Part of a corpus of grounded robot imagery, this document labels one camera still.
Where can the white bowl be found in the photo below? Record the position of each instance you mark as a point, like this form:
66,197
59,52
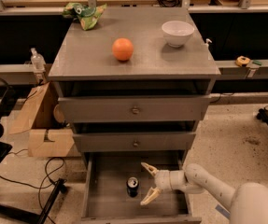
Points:
177,33

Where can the cardboard box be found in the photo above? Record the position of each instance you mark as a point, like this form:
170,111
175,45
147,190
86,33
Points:
41,117

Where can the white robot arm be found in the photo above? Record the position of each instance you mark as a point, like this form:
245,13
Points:
248,204

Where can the grey drawer cabinet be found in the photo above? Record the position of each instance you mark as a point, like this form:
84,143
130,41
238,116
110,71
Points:
85,66

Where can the green marker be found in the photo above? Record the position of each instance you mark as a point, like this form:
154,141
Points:
257,62

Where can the clear sanitizer bottle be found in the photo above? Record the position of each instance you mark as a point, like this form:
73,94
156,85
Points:
37,60

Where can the dark pepsi can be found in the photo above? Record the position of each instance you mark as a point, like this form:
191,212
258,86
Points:
132,186

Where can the small white pump bottle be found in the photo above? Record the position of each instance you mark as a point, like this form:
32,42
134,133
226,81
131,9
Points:
208,42

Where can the grey top drawer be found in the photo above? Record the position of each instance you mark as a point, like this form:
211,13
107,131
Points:
133,108

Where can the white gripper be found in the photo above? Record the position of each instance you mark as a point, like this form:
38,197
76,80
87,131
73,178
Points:
163,179

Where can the green chip bag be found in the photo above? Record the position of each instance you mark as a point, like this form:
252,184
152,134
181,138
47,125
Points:
87,16

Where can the grey open bottom drawer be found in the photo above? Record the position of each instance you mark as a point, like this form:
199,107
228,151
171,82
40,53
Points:
106,200

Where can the grey middle drawer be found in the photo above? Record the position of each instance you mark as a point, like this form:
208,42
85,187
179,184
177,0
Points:
106,142

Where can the orange fruit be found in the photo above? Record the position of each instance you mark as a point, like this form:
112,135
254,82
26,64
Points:
122,49

